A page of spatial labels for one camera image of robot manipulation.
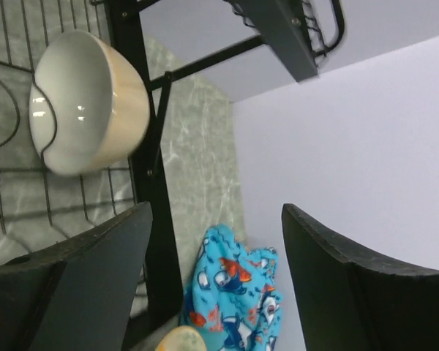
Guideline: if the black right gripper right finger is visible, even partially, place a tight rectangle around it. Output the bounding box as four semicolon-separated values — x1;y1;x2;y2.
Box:
282;204;439;350

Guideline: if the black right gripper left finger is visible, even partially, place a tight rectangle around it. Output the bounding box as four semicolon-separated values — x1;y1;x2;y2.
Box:
3;203;152;350

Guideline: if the cream floral seahorse bowl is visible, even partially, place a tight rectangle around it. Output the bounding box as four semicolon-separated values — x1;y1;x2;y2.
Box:
155;325;207;351

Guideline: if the beige bowl white inside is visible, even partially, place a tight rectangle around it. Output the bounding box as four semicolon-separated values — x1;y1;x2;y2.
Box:
29;30;150;176

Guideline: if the black two-tier dish rack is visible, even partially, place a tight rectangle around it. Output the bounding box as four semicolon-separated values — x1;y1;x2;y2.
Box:
0;0;347;351

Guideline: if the blue shark print cloth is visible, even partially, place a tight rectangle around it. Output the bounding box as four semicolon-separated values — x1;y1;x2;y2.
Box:
179;224;283;350

